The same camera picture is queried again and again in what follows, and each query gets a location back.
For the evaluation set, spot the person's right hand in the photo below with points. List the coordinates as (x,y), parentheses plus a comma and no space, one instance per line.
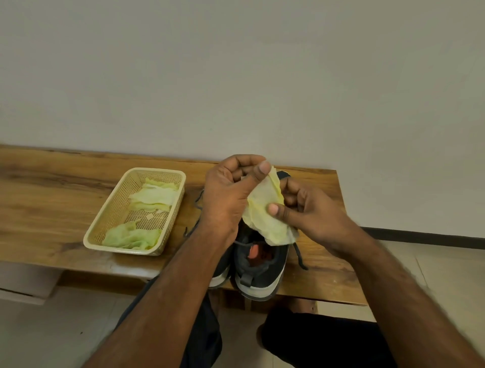
(318,220)

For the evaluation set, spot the person's left hand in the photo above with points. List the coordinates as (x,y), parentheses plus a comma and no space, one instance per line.
(223,197)

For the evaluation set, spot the grey shoelace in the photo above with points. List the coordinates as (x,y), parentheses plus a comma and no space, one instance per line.
(197,206)
(299,256)

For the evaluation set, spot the dark sneaker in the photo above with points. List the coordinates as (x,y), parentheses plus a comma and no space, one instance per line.
(221,273)
(261,273)

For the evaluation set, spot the person's right forearm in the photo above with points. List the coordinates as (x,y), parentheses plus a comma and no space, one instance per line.
(409,303)

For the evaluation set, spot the person's left forearm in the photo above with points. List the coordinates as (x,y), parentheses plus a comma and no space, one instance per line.
(163,303)

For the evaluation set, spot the person's left leg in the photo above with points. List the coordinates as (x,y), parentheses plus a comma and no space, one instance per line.
(214,303)

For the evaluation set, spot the dark baseboard strip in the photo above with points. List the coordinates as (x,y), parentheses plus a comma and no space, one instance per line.
(424,237)

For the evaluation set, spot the cream plastic mesh basket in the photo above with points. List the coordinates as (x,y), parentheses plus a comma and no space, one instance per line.
(113,204)

